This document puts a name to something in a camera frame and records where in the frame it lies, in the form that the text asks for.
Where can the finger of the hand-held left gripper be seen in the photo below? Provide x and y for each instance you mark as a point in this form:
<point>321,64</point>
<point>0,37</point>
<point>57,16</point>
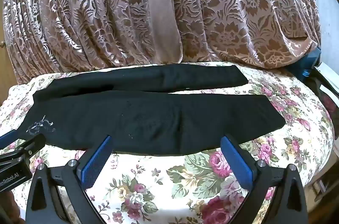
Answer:
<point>31,145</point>
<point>9,136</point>

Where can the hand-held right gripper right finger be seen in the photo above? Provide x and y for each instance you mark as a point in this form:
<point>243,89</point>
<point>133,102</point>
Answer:
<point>237,163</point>

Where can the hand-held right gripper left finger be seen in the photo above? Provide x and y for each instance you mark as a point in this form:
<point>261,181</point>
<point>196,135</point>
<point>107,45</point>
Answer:
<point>96,163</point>

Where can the black pants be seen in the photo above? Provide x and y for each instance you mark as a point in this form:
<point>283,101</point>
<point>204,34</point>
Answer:
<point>145,120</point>

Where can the floral bedsheet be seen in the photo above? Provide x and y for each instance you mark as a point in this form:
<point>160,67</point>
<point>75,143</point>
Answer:
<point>164,187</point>

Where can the blue fabric item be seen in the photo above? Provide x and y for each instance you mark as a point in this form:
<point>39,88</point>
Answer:
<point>304,67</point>

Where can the brown floral curtain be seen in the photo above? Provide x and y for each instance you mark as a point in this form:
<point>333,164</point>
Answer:
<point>225,14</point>

